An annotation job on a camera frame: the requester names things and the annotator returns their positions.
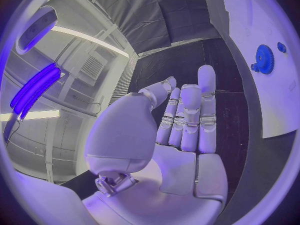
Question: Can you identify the white task board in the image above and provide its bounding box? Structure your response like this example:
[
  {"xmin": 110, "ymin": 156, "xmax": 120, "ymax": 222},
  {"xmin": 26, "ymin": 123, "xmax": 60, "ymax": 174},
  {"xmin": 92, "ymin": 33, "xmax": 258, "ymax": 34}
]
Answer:
[{"xmin": 200, "ymin": 0, "xmax": 300, "ymax": 139}]

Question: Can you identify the small blue peg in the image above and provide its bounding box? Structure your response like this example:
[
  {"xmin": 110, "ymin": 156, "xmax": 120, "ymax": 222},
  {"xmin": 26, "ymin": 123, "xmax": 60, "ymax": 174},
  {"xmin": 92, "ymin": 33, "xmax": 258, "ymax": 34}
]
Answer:
[{"xmin": 276, "ymin": 41, "xmax": 288, "ymax": 54}]

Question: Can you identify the blue gear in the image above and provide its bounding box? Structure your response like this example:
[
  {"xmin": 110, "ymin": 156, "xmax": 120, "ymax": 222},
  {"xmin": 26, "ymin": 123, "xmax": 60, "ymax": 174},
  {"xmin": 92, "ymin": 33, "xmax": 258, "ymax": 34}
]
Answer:
[{"xmin": 250, "ymin": 44, "xmax": 275, "ymax": 75}]

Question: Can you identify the glowing light bar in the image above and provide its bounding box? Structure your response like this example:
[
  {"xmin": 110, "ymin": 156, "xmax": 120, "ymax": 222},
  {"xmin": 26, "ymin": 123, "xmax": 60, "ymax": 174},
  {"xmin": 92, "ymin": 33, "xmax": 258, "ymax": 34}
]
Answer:
[{"xmin": 9, "ymin": 63, "xmax": 62, "ymax": 121}]

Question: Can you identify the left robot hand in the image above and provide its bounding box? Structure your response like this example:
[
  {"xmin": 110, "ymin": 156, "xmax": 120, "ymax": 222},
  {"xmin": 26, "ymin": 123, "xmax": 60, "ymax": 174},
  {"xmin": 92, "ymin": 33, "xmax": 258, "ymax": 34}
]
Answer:
[{"xmin": 81, "ymin": 64, "xmax": 230, "ymax": 225}]

